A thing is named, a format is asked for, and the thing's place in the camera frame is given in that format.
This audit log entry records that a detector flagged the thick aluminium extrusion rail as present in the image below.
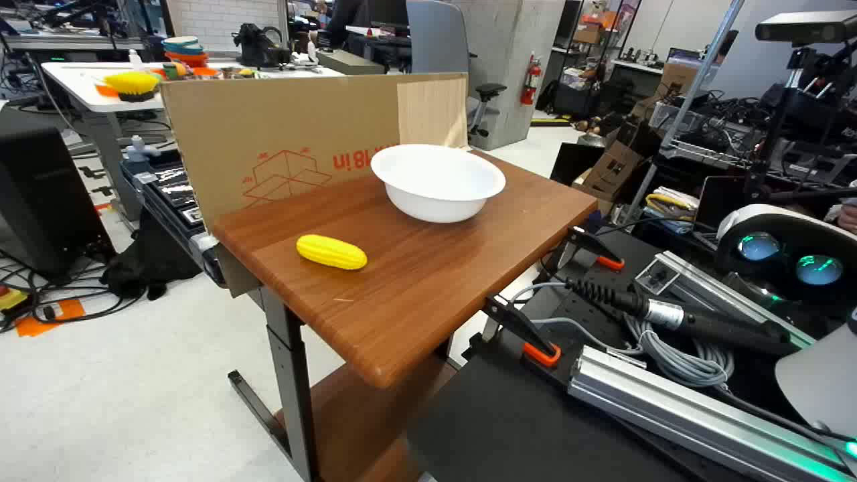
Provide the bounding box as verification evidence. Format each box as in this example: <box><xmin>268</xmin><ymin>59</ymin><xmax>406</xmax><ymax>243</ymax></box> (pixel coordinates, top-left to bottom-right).
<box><xmin>566</xmin><ymin>346</ymin><xmax>857</xmax><ymax>482</ymax></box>

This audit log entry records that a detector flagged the black cabinet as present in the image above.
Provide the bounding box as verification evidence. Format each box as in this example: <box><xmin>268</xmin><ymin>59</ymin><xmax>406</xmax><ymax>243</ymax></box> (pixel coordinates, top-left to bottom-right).
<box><xmin>0</xmin><ymin>106</ymin><xmax>108</xmax><ymax>280</ymax></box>

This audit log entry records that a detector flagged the grey metal table leg frame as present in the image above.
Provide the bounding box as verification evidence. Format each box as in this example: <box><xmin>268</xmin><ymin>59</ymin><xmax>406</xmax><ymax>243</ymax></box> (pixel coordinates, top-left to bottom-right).
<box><xmin>225</xmin><ymin>284</ymin><xmax>323</xmax><ymax>482</ymax></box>

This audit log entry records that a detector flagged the white curved sheet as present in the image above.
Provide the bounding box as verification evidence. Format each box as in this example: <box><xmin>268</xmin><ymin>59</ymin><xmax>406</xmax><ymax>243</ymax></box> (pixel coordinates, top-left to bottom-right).
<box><xmin>774</xmin><ymin>322</ymin><xmax>857</xmax><ymax>440</ymax></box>

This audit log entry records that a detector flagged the wooden lower table shelf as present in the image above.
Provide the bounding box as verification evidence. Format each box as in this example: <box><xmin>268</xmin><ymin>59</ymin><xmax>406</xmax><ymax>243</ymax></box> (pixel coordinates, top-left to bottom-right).
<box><xmin>271</xmin><ymin>357</ymin><xmax>460</xmax><ymax>482</ymax></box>

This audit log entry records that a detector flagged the black mat board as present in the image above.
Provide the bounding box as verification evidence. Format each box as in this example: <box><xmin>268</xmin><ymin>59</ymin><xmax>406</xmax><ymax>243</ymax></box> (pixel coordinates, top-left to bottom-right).
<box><xmin>404</xmin><ymin>334</ymin><xmax>718</xmax><ymax>482</ymax></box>

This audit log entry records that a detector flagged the white plastic basin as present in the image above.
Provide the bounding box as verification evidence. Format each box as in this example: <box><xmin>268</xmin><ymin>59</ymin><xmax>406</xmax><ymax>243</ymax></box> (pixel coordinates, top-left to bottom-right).
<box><xmin>369</xmin><ymin>142</ymin><xmax>508</xmax><ymax>225</ymax></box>

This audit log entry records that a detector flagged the white headset with teal lenses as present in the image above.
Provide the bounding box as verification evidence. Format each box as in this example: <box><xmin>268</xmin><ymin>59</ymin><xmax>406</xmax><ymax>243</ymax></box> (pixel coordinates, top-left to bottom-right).
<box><xmin>714</xmin><ymin>200</ymin><xmax>857</xmax><ymax>315</ymax></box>

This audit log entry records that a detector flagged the black equipment rack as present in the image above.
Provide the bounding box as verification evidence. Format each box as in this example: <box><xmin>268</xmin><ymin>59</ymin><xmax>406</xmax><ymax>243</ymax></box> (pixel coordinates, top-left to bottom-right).
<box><xmin>130</xmin><ymin>164</ymin><xmax>225</xmax><ymax>290</ymax></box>

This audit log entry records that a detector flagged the grey concrete pillar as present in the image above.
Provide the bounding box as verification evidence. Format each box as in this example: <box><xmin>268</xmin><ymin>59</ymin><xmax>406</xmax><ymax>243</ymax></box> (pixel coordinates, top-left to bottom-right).
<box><xmin>462</xmin><ymin>0</ymin><xmax>567</xmax><ymax>153</ymax></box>

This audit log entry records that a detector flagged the clear plastic bottle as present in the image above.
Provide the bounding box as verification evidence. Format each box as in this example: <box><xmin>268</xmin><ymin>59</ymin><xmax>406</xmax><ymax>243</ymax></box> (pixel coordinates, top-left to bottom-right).
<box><xmin>117</xmin><ymin>134</ymin><xmax>153</xmax><ymax>181</ymax></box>

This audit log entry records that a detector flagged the grey office chair back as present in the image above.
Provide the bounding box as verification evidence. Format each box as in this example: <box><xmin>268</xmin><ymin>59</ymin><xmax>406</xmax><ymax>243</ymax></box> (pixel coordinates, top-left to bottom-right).
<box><xmin>404</xmin><ymin>0</ymin><xmax>474</xmax><ymax>78</ymax></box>

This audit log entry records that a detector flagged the black clamp with orange tip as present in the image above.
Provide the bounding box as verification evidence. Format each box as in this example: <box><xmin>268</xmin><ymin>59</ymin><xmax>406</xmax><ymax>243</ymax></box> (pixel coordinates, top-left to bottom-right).
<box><xmin>483</xmin><ymin>294</ymin><xmax>566</xmax><ymax>371</ymax></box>
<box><xmin>559</xmin><ymin>225</ymin><xmax>630</xmax><ymax>272</ymax></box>

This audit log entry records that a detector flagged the black bag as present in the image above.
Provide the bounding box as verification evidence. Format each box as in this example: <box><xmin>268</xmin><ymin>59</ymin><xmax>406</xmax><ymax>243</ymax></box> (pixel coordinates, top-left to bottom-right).
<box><xmin>100</xmin><ymin>208</ymin><xmax>203</xmax><ymax>302</ymax></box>

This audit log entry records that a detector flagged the stack of coloured items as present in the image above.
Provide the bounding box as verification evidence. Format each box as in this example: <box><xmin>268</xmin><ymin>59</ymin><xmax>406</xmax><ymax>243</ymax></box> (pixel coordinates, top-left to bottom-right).
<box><xmin>157</xmin><ymin>34</ymin><xmax>216</xmax><ymax>81</ymax></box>

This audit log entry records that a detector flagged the aluminium rail with label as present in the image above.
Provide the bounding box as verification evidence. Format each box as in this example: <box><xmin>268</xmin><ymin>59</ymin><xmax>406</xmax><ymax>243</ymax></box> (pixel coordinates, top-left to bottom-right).
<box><xmin>631</xmin><ymin>250</ymin><xmax>819</xmax><ymax>351</ymax></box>

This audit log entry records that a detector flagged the yellow oblong object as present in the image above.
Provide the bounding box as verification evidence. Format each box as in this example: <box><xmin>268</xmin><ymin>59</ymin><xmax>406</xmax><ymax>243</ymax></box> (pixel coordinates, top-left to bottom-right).
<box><xmin>294</xmin><ymin>232</ymin><xmax>369</xmax><ymax>272</ymax></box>

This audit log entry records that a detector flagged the slanted metal pole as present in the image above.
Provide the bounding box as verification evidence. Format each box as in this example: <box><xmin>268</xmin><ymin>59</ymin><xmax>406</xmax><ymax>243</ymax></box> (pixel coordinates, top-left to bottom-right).
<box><xmin>658</xmin><ymin>0</ymin><xmax>746</xmax><ymax>150</ymax></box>

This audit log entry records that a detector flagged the orange floor tape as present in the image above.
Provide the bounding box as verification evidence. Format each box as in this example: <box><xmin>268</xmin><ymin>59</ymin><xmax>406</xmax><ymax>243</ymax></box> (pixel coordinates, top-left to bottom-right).
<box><xmin>12</xmin><ymin>298</ymin><xmax>87</xmax><ymax>341</ymax></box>

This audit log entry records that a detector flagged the yellow brush with black base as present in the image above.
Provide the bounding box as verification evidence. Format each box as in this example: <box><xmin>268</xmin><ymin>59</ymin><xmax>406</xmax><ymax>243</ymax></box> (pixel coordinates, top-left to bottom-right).
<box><xmin>101</xmin><ymin>70</ymin><xmax>164</xmax><ymax>101</ymax></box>

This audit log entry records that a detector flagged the black camera bar on stand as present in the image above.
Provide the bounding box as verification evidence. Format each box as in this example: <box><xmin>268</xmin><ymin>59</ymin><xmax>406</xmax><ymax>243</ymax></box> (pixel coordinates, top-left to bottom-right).
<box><xmin>752</xmin><ymin>7</ymin><xmax>857</xmax><ymax>46</ymax></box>

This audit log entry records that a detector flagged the white background table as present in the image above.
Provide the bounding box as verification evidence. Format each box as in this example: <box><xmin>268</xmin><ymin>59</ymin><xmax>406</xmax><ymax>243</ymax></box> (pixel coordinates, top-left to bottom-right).
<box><xmin>38</xmin><ymin>59</ymin><xmax>245</xmax><ymax>223</ymax></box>

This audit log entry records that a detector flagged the brown box with black logo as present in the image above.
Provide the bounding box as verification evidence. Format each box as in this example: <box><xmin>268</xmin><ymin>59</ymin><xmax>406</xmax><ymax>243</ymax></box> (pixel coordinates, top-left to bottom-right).
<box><xmin>579</xmin><ymin>138</ymin><xmax>649</xmax><ymax>204</ymax></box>

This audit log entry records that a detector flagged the grey coiled cable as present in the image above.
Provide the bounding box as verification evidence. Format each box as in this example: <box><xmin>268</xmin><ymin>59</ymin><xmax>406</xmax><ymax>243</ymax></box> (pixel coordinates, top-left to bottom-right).
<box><xmin>623</xmin><ymin>315</ymin><xmax>738</xmax><ymax>391</ymax></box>

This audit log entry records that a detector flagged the black cable connector with silver collar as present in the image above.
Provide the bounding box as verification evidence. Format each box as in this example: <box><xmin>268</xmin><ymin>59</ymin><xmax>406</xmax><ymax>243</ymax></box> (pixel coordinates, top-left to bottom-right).
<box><xmin>559</xmin><ymin>271</ymin><xmax>799</xmax><ymax>358</ymax></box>

